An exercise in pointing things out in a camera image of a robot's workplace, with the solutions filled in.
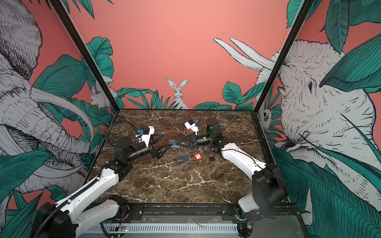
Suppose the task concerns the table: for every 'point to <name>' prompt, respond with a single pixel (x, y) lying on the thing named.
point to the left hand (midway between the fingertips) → (168, 139)
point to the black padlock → (211, 158)
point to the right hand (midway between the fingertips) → (178, 146)
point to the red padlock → (198, 157)
